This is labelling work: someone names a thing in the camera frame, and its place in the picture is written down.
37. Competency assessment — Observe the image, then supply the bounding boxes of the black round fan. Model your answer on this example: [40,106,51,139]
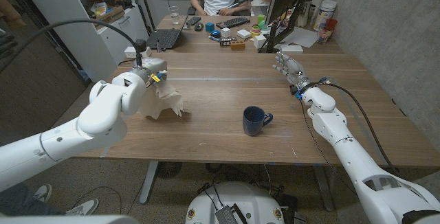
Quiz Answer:
[156,161,183,179]

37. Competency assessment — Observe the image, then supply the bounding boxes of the black stick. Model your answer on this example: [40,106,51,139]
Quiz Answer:
[216,0,258,14]

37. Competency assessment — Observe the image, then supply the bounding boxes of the dark blue mug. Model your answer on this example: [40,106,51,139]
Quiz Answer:
[242,105,274,137]

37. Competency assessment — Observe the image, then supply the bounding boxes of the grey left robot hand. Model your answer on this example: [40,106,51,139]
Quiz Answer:
[132,57,168,84]

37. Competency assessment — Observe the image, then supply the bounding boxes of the black laptop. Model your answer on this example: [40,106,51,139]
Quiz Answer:
[146,13,190,50]

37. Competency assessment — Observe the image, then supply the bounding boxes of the beige cloth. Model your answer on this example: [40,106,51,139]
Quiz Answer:
[139,78,190,120]

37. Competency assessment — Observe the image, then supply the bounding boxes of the white paper sheet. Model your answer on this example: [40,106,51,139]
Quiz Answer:
[280,26,319,49]

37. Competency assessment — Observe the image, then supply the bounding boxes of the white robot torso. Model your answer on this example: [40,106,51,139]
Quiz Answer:
[185,181,285,224]

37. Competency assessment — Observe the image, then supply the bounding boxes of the black box with white letters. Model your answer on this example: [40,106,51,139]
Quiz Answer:
[219,37,238,48]

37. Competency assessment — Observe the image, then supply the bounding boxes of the white shelf cabinet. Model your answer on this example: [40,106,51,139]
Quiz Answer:
[15,0,149,83]

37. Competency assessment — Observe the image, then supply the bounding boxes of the long flat white box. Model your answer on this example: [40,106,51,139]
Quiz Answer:
[278,44,305,54]

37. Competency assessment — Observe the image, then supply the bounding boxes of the white canister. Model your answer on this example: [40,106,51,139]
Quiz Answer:
[312,0,338,32]

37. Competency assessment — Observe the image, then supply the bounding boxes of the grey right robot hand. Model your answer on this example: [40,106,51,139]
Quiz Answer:
[272,52,312,96]

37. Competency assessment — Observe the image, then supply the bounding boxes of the large white cube box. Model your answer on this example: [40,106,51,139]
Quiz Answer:
[253,34,268,49]

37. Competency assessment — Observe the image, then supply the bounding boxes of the grey table leg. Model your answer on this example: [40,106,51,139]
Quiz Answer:
[139,161,160,205]
[311,164,335,212]

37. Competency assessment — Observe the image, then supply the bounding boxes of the grey white sneaker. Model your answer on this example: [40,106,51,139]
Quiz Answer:
[65,198,100,216]
[32,183,53,203]

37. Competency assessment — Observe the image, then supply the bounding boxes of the white power strip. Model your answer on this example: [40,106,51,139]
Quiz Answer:
[123,46,153,59]

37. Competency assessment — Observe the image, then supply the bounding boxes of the green cup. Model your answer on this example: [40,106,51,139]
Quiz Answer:
[256,14,269,30]

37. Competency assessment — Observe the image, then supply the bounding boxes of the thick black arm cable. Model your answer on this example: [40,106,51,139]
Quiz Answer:
[318,78,402,176]
[0,18,142,74]

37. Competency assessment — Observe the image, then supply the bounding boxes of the black keyboard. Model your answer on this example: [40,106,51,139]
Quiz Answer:
[215,16,252,30]

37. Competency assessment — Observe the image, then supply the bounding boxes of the black power adapter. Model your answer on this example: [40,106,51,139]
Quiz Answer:
[134,38,148,53]

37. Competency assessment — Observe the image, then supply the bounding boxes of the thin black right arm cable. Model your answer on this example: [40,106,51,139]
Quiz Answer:
[299,98,360,197]

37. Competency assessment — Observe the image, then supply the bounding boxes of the cardboard box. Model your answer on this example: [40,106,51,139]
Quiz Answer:
[91,5,126,29]

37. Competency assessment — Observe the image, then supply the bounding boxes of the clear drinking glass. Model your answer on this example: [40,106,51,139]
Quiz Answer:
[167,5,181,25]

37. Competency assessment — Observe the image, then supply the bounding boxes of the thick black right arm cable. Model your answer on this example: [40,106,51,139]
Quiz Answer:
[318,78,402,176]

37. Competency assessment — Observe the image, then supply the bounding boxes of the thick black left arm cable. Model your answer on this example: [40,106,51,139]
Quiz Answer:
[0,18,142,74]

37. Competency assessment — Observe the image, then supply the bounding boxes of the person's leg blue jeans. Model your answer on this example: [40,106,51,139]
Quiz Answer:
[0,182,68,217]

